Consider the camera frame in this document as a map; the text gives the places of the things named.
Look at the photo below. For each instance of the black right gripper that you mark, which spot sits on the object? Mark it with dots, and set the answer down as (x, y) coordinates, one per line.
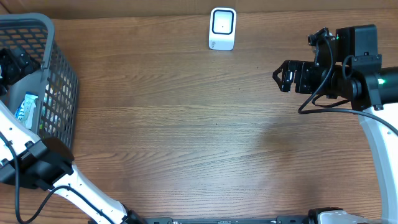
(302, 68)

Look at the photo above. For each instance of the blue Oreo cookie pack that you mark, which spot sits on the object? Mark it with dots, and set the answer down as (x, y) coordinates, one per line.
(25, 112)

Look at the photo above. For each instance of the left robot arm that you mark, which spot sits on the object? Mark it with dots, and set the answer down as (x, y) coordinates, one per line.
(31, 162)

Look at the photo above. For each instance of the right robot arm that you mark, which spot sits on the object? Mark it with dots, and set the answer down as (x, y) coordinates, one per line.
(346, 76)

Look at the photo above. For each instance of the white barcode scanner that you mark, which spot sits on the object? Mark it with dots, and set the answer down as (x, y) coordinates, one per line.
(222, 29)

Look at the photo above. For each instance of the grey plastic mesh basket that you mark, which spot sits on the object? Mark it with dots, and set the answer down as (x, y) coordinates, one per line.
(55, 83)

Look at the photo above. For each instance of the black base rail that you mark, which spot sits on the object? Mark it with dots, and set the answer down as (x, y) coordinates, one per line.
(289, 219)

